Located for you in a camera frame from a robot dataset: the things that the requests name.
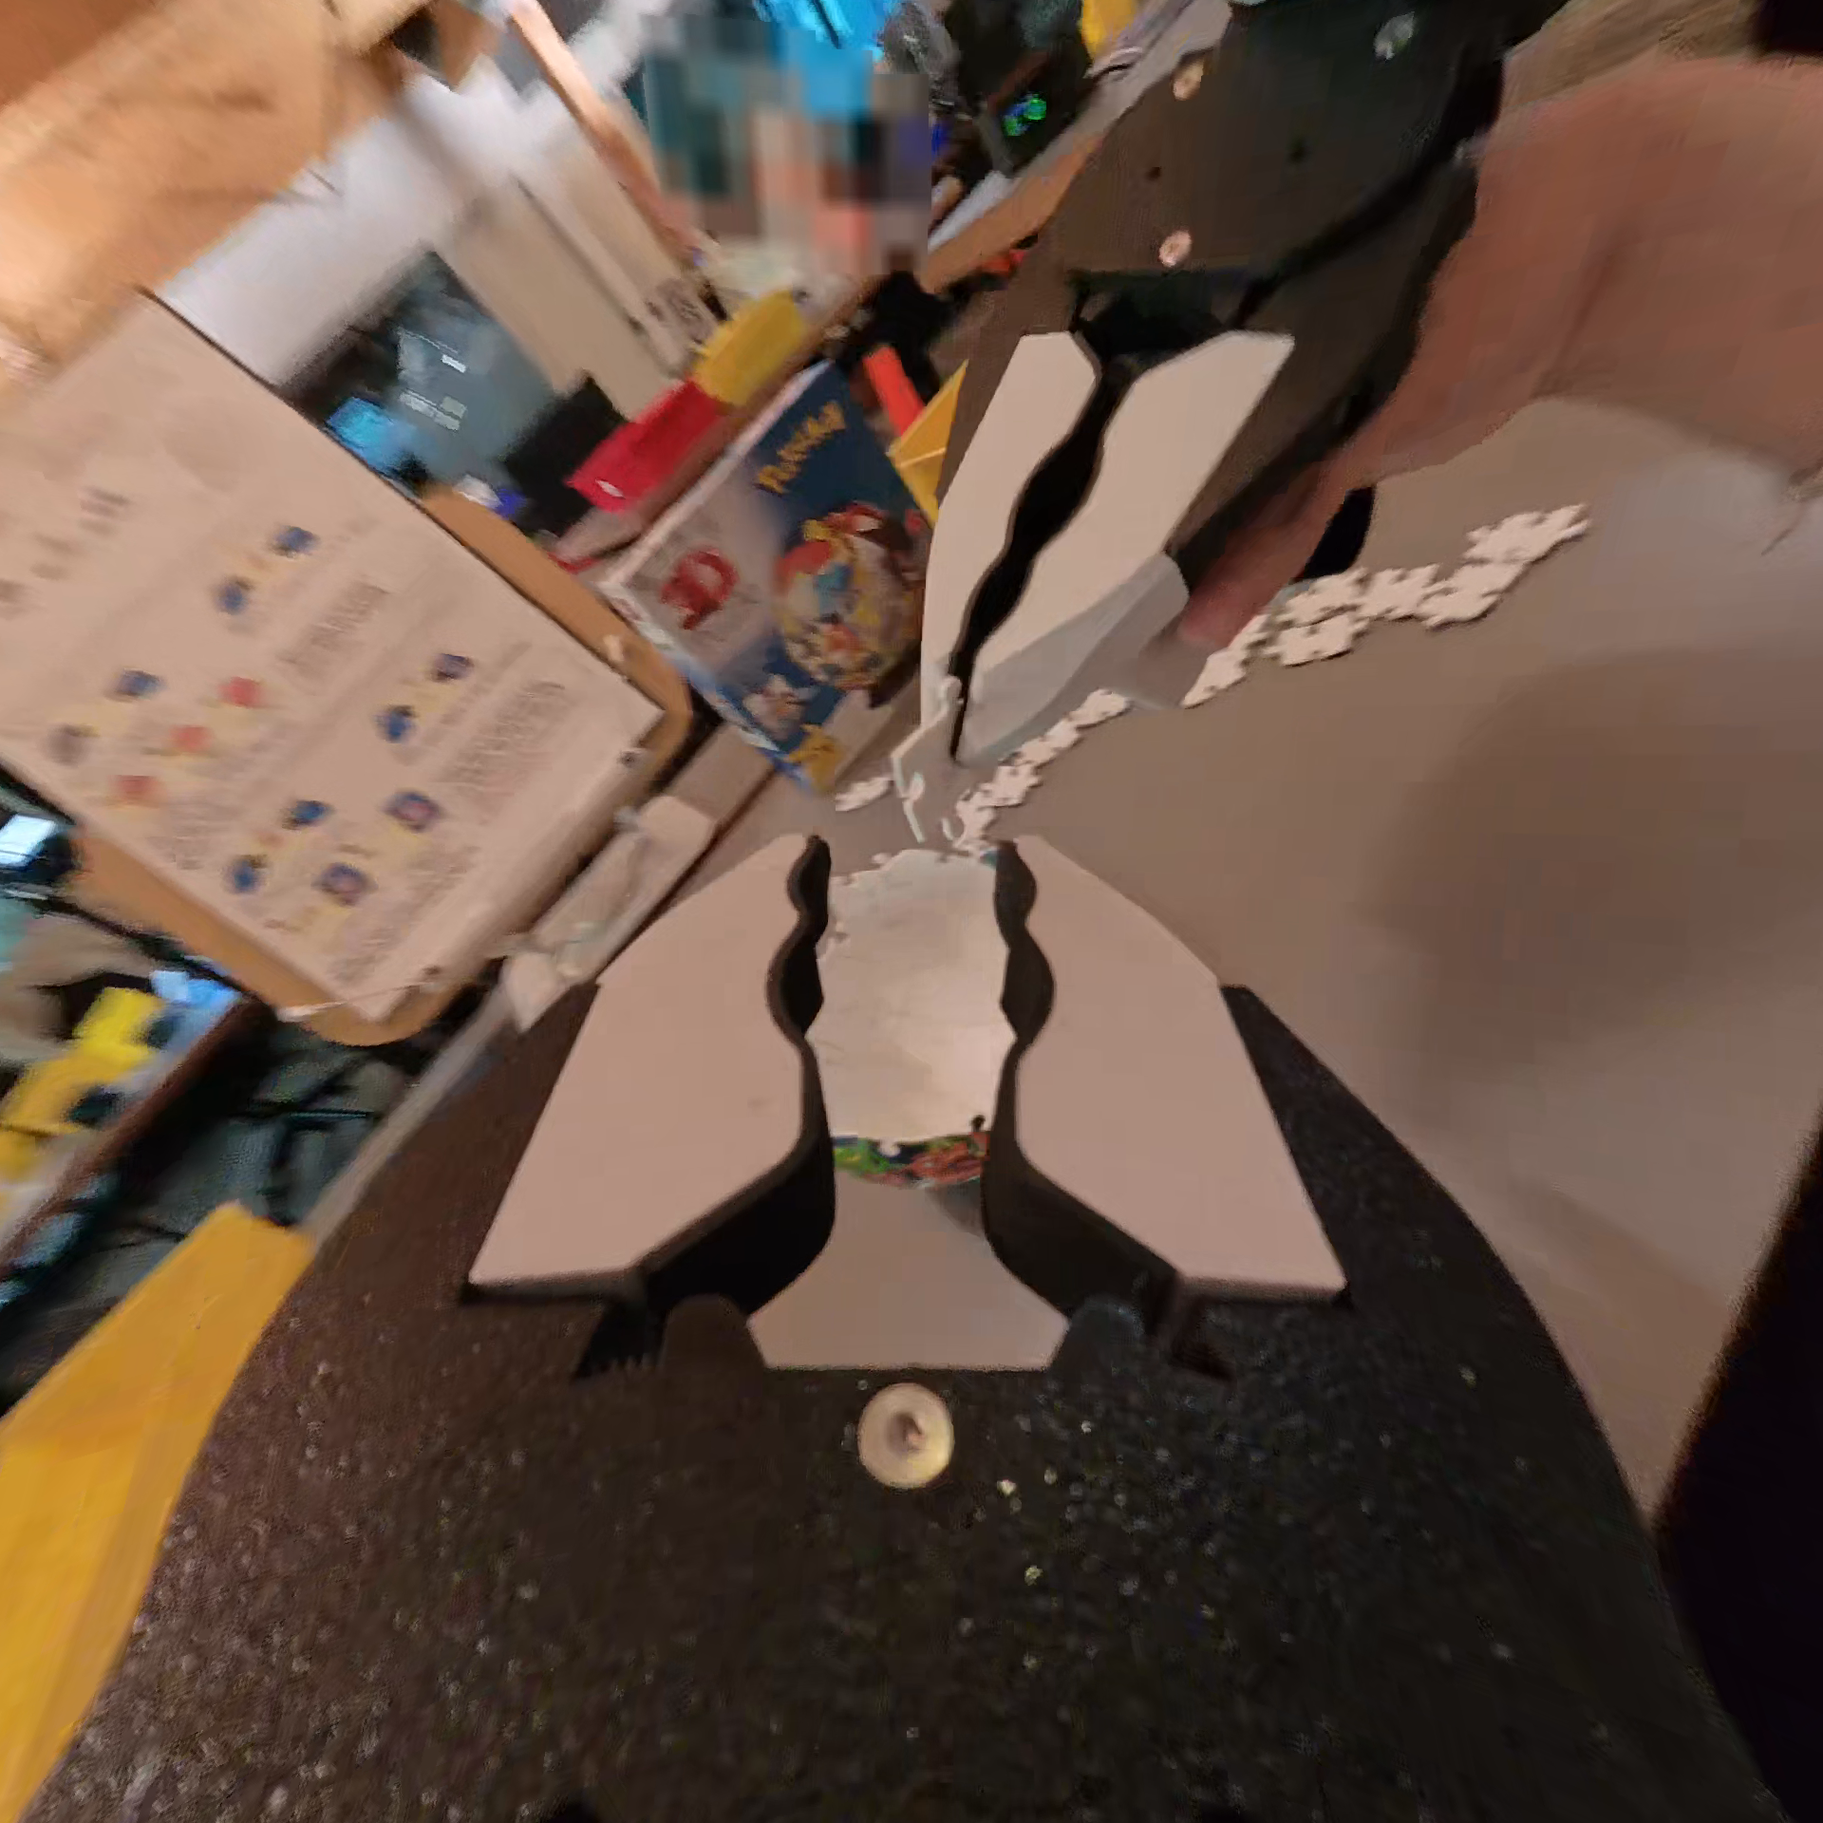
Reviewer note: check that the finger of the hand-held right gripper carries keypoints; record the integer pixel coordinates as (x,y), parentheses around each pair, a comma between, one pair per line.
(1139,529)
(996,469)

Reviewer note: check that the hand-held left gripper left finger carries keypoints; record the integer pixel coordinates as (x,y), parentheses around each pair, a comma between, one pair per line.
(641,1096)

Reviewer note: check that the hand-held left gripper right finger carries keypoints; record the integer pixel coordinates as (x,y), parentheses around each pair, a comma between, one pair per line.
(1152,1111)

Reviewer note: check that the colourful puzzle ball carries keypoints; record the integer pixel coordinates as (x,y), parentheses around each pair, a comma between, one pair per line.
(913,998)

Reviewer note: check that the blue puzzle box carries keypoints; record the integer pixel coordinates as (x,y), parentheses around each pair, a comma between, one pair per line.
(796,598)

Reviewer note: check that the scattered white puzzle pieces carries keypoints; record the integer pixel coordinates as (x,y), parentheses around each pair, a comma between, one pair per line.
(1425,591)

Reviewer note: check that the person's right hand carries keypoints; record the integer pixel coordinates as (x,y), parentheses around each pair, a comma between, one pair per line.
(1608,271)

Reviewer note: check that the white stand with flat base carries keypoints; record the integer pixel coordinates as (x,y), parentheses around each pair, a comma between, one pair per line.
(655,855)

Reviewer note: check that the red box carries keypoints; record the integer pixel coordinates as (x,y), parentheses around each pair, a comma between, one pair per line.
(648,450)

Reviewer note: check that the cardboard board with instruction sheet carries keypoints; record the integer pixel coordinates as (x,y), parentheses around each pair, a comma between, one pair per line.
(284,685)

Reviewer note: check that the yellow plastic bin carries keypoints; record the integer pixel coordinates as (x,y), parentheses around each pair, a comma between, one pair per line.
(114,1424)

